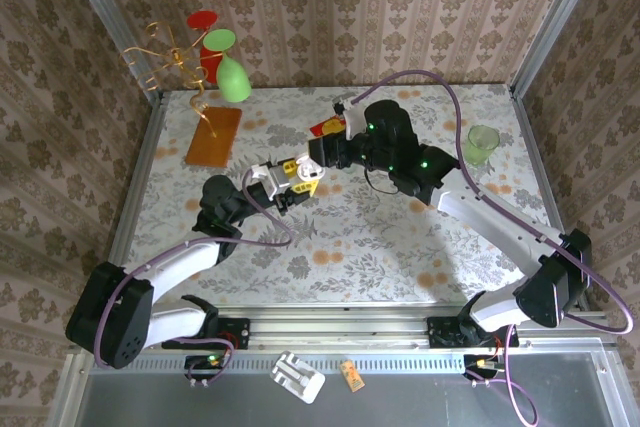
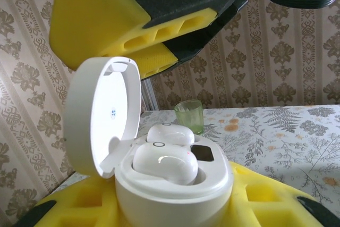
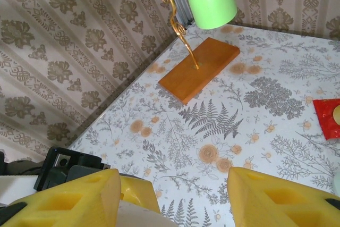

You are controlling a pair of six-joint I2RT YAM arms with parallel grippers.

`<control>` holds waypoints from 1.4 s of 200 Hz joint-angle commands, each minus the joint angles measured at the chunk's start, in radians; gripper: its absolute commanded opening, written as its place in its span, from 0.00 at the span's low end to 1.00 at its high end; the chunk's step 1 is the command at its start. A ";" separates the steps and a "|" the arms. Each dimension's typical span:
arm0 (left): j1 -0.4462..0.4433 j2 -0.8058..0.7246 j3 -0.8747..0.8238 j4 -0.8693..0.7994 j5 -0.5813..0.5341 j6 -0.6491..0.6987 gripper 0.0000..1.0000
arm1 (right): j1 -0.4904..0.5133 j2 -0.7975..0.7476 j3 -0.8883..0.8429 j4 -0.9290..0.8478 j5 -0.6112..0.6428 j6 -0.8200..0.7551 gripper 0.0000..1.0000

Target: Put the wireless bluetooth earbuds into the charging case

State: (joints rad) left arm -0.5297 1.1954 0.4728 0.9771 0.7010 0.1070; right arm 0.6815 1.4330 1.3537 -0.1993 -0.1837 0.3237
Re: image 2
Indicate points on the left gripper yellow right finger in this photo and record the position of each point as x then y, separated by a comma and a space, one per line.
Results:
265, 205

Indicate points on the floral table cover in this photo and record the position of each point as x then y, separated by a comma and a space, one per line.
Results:
279, 144

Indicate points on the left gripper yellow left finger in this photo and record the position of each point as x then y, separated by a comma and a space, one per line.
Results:
66, 211

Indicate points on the green plastic cup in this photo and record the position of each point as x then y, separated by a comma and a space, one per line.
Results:
190, 120

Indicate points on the white oval case with display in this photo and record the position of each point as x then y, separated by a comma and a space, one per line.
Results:
172, 203

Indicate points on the aluminium frame post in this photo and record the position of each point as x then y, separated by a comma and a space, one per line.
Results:
150, 96

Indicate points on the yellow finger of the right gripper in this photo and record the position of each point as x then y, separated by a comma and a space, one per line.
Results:
156, 59
93, 11

